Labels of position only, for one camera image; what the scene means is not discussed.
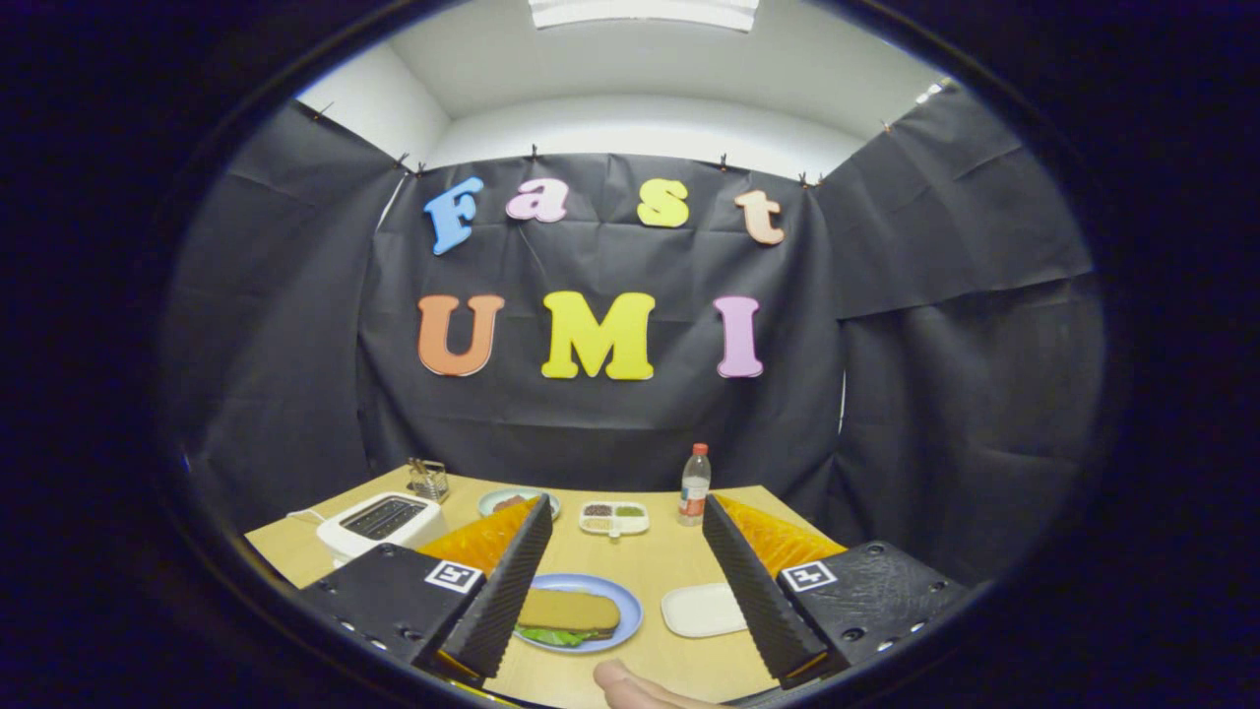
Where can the black backdrop cloth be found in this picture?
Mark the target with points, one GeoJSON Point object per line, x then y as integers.
{"type": "Point", "coordinates": [610, 423]}

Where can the white toaster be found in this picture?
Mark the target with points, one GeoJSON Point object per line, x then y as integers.
{"type": "Point", "coordinates": [340, 537]}

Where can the small white plate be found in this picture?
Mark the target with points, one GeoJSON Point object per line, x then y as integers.
{"type": "Point", "coordinates": [699, 611]}

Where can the brown toasted bread slice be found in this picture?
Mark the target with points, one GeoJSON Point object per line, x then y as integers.
{"type": "Point", "coordinates": [571, 609]}

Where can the pale green plate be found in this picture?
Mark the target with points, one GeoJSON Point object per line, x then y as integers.
{"type": "Point", "coordinates": [489, 505]}

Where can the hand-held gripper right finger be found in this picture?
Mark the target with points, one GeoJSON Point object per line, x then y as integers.
{"type": "Point", "coordinates": [750, 591]}

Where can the green lettuce leaf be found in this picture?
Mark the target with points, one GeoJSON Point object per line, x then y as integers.
{"type": "Point", "coordinates": [551, 637]}

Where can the ceiling light panel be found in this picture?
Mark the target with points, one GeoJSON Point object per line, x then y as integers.
{"type": "Point", "coordinates": [645, 12]}

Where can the brown meat patty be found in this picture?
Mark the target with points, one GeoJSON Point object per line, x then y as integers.
{"type": "Point", "coordinates": [508, 503]}

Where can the clear bottle with red cap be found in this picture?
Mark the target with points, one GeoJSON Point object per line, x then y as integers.
{"type": "Point", "coordinates": [694, 487]}

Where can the blue plate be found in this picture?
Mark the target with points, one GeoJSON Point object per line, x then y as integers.
{"type": "Point", "coordinates": [625, 601]}

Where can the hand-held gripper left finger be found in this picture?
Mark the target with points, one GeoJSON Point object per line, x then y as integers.
{"type": "Point", "coordinates": [512, 591]}

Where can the white divided condiment dish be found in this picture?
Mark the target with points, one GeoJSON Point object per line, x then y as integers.
{"type": "Point", "coordinates": [615, 527]}

